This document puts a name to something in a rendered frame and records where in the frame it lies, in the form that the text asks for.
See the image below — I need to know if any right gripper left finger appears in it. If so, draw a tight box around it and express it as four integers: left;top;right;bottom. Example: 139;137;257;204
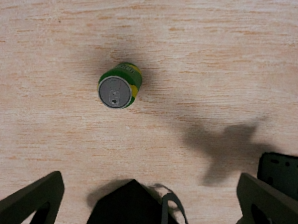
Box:
0;170;65;224

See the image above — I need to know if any black fabric bag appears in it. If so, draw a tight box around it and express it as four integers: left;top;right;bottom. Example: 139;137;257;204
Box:
86;180;188;224

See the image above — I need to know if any green and yellow drink can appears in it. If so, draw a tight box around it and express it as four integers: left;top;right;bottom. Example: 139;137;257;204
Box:
97;62;142;109

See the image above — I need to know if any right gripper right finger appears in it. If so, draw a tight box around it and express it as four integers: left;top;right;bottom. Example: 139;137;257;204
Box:
236;173;298;224

